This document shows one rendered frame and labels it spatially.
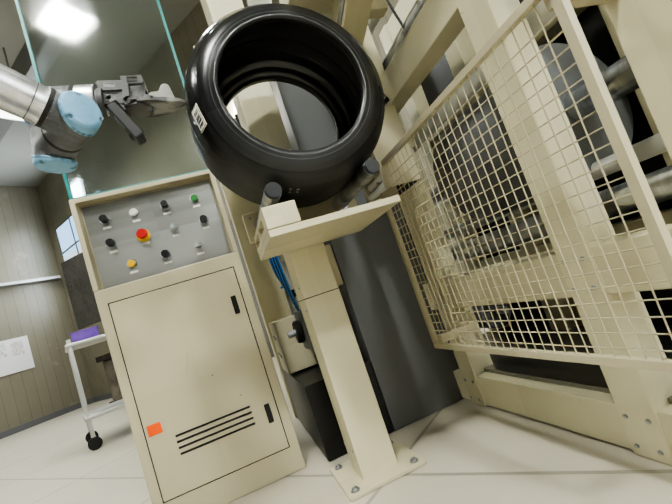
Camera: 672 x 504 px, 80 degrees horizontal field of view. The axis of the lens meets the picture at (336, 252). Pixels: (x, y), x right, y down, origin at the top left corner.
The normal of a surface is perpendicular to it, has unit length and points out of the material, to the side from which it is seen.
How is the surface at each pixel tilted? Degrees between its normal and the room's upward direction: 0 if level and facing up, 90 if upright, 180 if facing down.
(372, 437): 90
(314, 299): 90
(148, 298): 90
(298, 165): 100
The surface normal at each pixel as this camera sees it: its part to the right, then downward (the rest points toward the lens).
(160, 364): 0.25, -0.18
